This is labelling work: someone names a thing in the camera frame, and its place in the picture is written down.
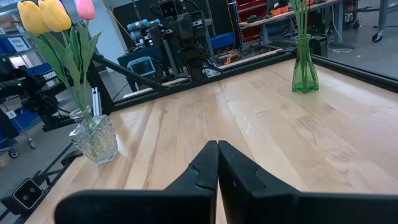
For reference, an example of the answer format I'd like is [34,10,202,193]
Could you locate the clear cut-glass vase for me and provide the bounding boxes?
[68,105,119,165]

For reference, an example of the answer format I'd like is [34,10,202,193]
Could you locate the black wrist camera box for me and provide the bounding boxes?
[159,0,178,20]

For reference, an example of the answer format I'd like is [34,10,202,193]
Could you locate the gray robot with blue caps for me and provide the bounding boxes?
[126,18,162,43]

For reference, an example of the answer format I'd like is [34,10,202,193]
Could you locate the white floor cable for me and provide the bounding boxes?
[327,4,354,54]

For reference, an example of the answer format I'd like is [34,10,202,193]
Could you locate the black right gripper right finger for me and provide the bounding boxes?
[218,140,398,224]

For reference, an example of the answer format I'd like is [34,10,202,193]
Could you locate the orange handled tool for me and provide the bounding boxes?
[224,52,242,65]

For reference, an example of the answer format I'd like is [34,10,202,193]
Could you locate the green glass vase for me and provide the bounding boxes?
[291,33,320,94]

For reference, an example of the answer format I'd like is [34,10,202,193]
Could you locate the gray leg with caster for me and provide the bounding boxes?
[371,0,390,44]

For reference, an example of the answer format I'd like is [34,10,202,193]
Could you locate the table-level camera box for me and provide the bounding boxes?
[12,177,44,210]

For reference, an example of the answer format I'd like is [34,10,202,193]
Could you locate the blue labelled storage bin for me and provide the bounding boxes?
[0,34,53,77]

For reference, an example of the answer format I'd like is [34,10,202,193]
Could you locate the blue plastic bin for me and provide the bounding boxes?
[210,32,236,50]

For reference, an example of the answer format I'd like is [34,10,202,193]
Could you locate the yellow artificial tulip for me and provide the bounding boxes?
[17,0,88,122]
[37,0,91,122]

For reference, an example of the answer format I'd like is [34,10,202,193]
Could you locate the black metal table frame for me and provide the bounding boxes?
[0,51,398,224]

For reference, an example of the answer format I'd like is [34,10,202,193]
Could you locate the wooden workbench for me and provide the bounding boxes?
[238,0,346,47]

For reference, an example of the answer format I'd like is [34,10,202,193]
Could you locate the silver aluminium extrusion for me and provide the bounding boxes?
[91,86,103,116]

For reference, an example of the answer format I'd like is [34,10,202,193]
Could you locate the blue framed teach pendant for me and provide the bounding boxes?
[127,56,156,77]

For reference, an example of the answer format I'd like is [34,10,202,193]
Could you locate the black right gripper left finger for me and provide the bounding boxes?
[54,140,220,224]

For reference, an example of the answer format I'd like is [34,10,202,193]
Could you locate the red storage bins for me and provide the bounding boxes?
[235,0,269,44]

